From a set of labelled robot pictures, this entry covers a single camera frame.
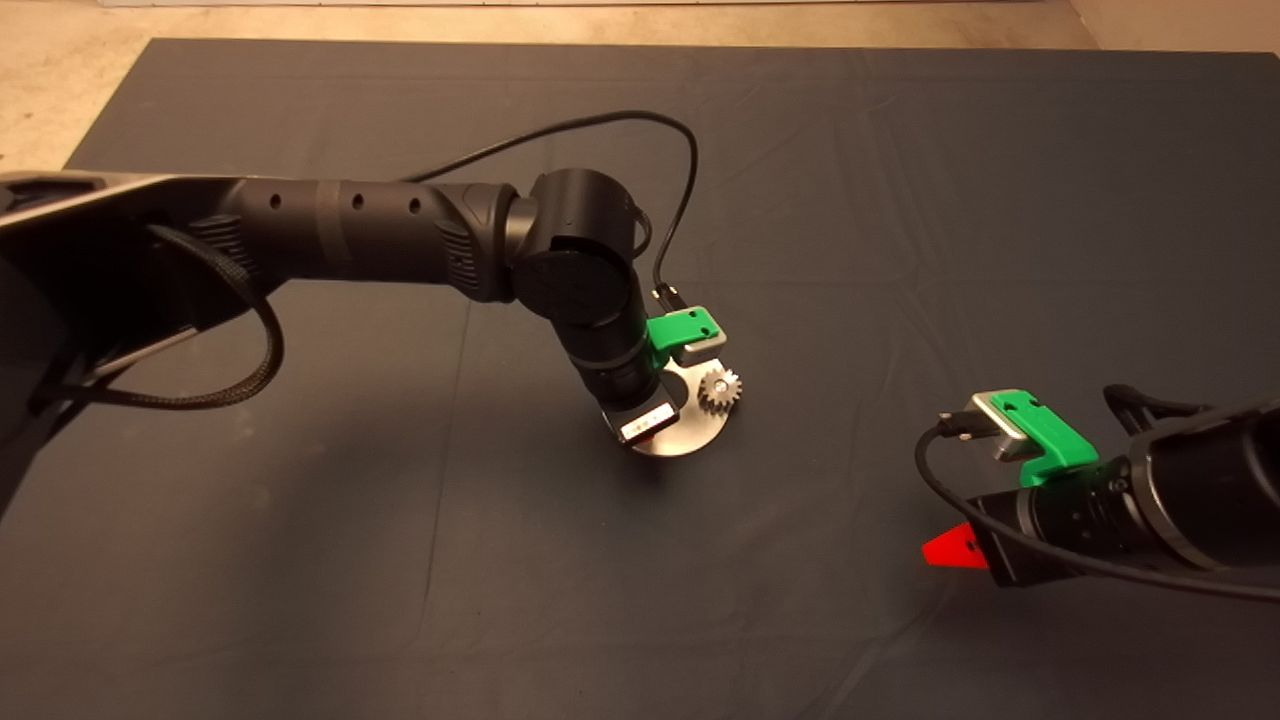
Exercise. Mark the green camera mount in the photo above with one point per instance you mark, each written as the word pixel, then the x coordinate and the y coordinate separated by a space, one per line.
pixel 1050 440
pixel 682 328

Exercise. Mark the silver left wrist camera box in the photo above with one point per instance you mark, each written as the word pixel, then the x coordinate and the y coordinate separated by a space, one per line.
pixel 705 350

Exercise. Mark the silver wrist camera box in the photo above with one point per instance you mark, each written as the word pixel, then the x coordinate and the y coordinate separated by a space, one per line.
pixel 705 350
pixel 992 422

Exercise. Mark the small steel planetary gear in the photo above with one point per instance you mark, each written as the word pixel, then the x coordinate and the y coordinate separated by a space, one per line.
pixel 712 398

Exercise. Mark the dark grey table cloth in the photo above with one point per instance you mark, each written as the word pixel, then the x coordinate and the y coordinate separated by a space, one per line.
pixel 900 200

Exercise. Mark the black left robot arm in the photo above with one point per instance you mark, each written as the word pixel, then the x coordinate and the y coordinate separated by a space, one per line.
pixel 370 230

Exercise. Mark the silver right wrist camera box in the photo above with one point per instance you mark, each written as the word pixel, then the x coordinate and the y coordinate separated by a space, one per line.
pixel 992 422

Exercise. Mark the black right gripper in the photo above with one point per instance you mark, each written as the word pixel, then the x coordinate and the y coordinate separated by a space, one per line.
pixel 1060 525

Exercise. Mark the green left camera mount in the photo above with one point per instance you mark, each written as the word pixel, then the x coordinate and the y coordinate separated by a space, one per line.
pixel 682 328

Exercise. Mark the round metal carrier plate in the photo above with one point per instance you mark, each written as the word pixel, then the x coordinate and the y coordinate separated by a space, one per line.
pixel 695 430

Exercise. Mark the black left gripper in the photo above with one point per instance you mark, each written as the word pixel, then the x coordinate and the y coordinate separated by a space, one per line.
pixel 635 400

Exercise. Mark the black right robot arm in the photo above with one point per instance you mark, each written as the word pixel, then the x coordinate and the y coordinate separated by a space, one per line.
pixel 1220 490

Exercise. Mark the green right camera mount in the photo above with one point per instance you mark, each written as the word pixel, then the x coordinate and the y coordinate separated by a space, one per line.
pixel 1050 440

